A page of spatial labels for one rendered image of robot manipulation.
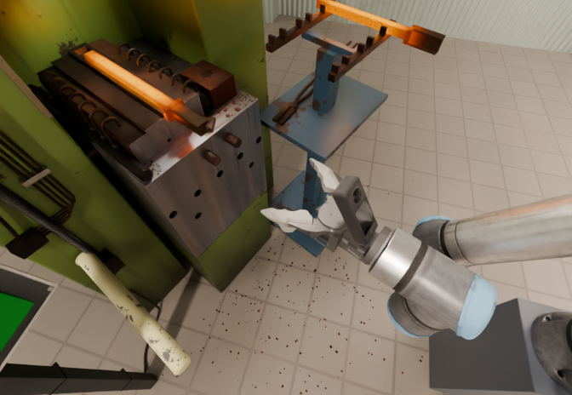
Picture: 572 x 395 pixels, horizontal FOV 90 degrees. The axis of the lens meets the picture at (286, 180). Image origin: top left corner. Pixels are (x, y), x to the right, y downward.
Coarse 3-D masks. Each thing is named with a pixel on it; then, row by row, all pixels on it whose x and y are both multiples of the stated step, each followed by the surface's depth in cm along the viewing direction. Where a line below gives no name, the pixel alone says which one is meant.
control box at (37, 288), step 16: (0, 272) 40; (16, 272) 42; (0, 288) 40; (16, 288) 41; (32, 288) 43; (48, 288) 44; (32, 320) 42; (16, 336) 41; (0, 352) 39; (0, 368) 39
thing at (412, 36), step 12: (324, 0) 89; (336, 12) 87; (348, 12) 85; (360, 12) 84; (372, 24) 82; (384, 24) 80; (396, 24) 80; (396, 36) 80; (408, 36) 77; (420, 36) 77; (432, 36) 74; (444, 36) 74; (420, 48) 78; (432, 48) 77
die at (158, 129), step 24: (72, 48) 79; (96, 48) 81; (72, 72) 74; (96, 72) 74; (144, 72) 74; (96, 96) 69; (120, 96) 68; (192, 96) 68; (96, 120) 65; (120, 120) 65; (144, 120) 64; (168, 120) 66; (120, 144) 66; (144, 144) 64; (168, 144) 69
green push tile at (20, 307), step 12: (0, 300) 39; (12, 300) 40; (24, 300) 41; (0, 312) 39; (12, 312) 40; (24, 312) 41; (0, 324) 39; (12, 324) 40; (0, 336) 39; (0, 348) 39
